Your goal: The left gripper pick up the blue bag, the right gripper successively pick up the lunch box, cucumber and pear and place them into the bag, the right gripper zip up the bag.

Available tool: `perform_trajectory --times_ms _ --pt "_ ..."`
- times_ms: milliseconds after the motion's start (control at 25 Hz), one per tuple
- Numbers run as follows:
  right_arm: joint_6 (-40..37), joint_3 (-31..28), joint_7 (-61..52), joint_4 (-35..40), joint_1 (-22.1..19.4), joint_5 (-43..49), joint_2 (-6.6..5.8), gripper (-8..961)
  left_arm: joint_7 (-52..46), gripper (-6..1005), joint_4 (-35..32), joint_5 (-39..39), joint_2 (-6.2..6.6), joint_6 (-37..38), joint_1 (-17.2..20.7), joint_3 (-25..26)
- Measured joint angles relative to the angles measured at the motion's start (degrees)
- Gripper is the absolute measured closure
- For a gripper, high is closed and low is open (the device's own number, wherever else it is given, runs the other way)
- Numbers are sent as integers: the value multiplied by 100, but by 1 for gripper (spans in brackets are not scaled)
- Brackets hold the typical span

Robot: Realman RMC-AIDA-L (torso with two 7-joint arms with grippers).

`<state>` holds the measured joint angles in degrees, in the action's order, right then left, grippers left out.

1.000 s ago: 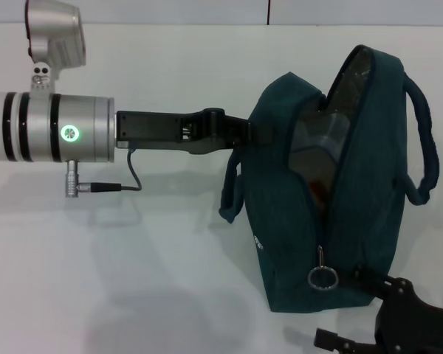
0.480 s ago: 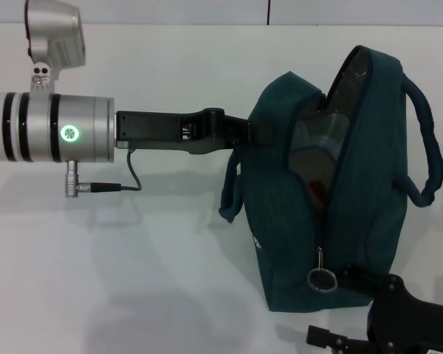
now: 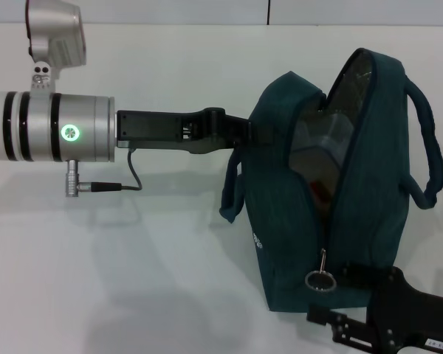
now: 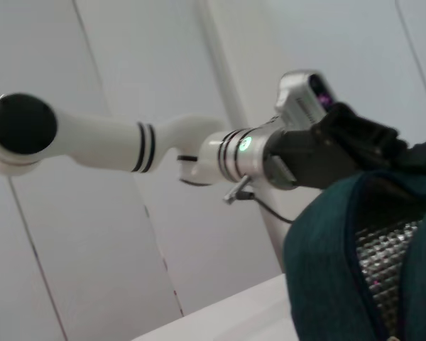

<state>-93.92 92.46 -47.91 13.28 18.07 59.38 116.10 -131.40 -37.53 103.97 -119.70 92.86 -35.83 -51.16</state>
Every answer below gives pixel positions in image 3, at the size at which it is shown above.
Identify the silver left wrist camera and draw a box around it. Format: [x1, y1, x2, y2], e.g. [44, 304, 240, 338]
[24, 0, 89, 94]

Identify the orange yellow pear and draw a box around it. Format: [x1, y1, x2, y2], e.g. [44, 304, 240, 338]
[308, 178, 335, 208]

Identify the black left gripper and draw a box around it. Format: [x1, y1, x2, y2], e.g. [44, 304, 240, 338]
[115, 106, 275, 156]

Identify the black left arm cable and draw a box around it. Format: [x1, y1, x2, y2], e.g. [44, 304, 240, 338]
[64, 147, 143, 198]

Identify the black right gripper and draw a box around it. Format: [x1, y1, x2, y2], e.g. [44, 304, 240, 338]
[305, 260, 443, 354]

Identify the dark teal insulated lunch bag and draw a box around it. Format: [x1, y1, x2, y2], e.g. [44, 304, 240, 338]
[219, 47, 443, 314]

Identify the clear plastic container blue rim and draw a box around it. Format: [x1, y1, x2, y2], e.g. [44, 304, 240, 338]
[289, 113, 354, 178]

